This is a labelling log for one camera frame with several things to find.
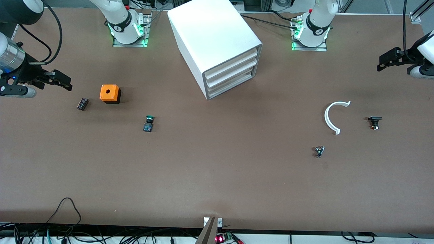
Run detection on green push button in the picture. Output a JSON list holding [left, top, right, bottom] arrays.
[[143, 115, 155, 133]]

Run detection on black table cable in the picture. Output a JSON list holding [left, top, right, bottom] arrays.
[[237, 14, 299, 30]]

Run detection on green circuit board red light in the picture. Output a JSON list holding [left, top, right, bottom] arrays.
[[214, 232, 235, 244]]

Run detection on black looped cable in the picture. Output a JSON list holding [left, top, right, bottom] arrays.
[[46, 197, 82, 227]]

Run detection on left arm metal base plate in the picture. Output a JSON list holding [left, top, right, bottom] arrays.
[[291, 15, 328, 52]]

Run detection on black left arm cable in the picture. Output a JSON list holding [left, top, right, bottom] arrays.
[[402, 0, 428, 63]]

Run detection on black push button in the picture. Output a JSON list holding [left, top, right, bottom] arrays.
[[368, 116, 383, 131]]

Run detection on white plastic drawer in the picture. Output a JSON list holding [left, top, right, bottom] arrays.
[[206, 58, 258, 88], [207, 69, 255, 98], [204, 48, 259, 80]]

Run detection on orange button box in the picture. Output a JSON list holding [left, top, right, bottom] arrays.
[[99, 84, 122, 104]]

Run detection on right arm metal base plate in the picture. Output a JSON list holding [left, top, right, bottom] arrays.
[[112, 9, 152, 47]]

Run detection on white semicircular bracket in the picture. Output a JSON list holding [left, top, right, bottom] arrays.
[[324, 101, 351, 136]]

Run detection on white drawer cabinet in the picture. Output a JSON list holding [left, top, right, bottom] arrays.
[[167, 0, 263, 101]]

